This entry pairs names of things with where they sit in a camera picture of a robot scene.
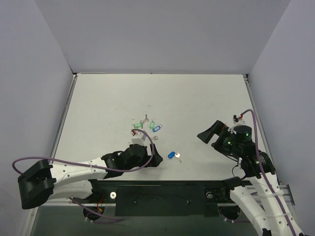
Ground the green key tag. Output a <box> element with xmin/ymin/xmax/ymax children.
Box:
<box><xmin>133</xmin><ymin>123</ymin><xmax>143</xmax><ymax>129</ymax></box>
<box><xmin>149</xmin><ymin>120</ymin><xmax>155</xmax><ymax>129</ymax></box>

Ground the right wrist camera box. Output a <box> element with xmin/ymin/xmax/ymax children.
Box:
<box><xmin>233</xmin><ymin>115</ymin><xmax>246</xmax><ymax>125</ymax></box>

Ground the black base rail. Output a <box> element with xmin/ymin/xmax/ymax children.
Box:
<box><xmin>73</xmin><ymin>180</ymin><xmax>247</xmax><ymax>218</ymax></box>

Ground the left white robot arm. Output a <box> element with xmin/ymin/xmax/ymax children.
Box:
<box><xmin>18</xmin><ymin>144</ymin><xmax>163</xmax><ymax>209</ymax></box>

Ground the green key tag left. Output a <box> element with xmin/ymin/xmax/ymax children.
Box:
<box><xmin>133</xmin><ymin>123</ymin><xmax>143</xmax><ymax>129</ymax></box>

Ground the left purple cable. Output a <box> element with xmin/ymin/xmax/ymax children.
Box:
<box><xmin>12</xmin><ymin>129</ymin><xmax>156</xmax><ymax>177</ymax></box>

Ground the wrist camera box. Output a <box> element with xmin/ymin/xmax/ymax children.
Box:
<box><xmin>131</xmin><ymin>131</ymin><xmax>146</xmax><ymax>146</ymax></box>
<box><xmin>233</xmin><ymin>115</ymin><xmax>246</xmax><ymax>125</ymax></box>

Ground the green key tag right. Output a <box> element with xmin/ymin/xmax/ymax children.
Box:
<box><xmin>149</xmin><ymin>120</ymin><xmax>155</xmax><ymax>129</ymax></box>

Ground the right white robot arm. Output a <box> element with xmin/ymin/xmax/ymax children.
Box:
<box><xmin>197</xmin><ymin>118</ymin><xmax>304</xmax><ymax>236</ymax></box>

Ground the blue clear key tag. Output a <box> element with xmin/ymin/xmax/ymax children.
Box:
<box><xmin>152</xmin><ymin>124</ymin><xmax>162</xmax><ymax>133</ymax></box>

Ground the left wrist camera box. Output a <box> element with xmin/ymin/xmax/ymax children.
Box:
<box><xmin>131</xmin><ymin>131</ymin><xmax>146</xmax><ymax>146</ymax></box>

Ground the solid blue key tag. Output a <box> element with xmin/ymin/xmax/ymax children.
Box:
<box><xmin>168</xmin><ymin>151</ymin><xmax>176</xmax><ymax>159</ymax></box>

